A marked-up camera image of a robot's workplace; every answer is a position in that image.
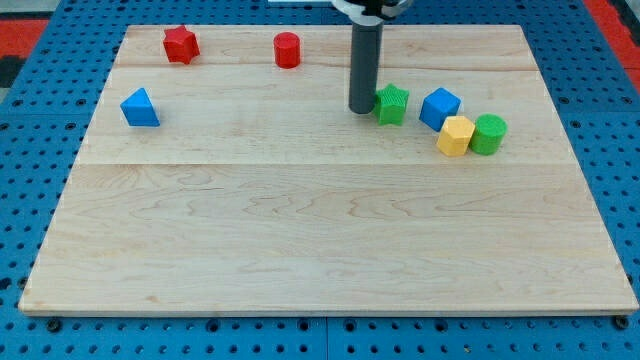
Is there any red star block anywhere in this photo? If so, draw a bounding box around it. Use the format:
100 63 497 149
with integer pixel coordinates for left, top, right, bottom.
163 25 200 64

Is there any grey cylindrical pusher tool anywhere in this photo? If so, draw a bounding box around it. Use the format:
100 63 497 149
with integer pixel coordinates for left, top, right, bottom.
348 22 383 114

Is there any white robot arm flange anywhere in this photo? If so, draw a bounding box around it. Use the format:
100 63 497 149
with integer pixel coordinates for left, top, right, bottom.
330 0 414 26

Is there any wooden board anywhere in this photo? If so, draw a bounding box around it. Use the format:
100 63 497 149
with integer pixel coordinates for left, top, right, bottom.
19 25 638 317

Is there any yellow hexagon block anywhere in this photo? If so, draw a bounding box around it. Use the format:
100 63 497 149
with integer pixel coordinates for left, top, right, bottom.
436 116 475 157

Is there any blue cube block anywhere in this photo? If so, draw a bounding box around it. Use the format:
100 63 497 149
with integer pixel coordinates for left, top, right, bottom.
419 87 461 132

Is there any green star block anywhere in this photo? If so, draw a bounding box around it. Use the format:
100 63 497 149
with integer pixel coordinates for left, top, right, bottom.
373 83 410 126

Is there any blue triangle block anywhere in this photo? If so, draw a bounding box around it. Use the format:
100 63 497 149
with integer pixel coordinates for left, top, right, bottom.
120 88 160 127

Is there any green cylinder block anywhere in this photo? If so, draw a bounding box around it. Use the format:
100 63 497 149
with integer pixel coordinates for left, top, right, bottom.
469 113 508 156

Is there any red cylinder block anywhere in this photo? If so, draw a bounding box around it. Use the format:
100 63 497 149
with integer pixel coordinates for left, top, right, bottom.
273 32 301 69

